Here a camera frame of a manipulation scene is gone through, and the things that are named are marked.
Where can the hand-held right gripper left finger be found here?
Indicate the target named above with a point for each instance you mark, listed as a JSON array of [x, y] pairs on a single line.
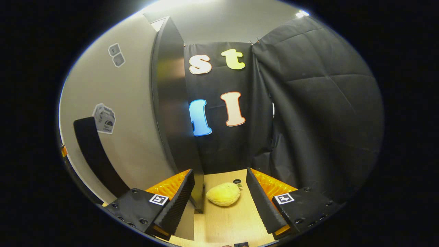
[[178, 202]]

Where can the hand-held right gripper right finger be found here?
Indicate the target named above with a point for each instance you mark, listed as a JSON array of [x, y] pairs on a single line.
[[262, 202]]

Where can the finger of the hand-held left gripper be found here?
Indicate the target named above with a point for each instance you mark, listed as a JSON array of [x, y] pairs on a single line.
[[64, 151]]

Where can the grey cabinet door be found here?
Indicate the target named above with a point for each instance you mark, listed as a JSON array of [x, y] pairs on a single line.
[[130, 103]]

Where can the grey shoe cabinet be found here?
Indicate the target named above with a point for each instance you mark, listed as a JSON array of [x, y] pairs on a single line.
[[171, 103]]

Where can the yellow plush toy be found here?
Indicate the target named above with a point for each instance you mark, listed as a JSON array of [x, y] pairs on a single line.
[[223, 195]]

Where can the black backdrop cloth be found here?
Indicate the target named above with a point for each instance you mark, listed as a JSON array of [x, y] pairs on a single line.
[[325, 120]]

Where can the metal cloth clip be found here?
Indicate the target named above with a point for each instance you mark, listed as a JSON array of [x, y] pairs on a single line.
[[254, 41]]

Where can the ceiling light panel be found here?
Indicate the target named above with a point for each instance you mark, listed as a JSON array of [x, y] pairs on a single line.
[[302, 14]]

